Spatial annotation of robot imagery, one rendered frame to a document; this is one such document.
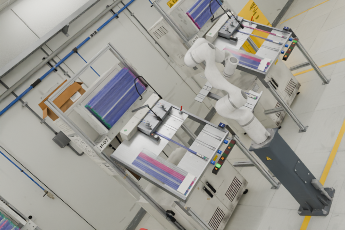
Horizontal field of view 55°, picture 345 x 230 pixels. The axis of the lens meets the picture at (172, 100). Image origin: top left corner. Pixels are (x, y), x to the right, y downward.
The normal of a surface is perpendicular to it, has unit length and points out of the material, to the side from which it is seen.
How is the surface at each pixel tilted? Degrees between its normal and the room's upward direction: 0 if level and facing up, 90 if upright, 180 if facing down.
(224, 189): 90
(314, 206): 90
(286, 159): 90
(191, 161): 47
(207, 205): 90
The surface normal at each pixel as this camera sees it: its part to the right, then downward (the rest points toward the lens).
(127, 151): -0.06, -0.63
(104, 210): 0.53, -0.20
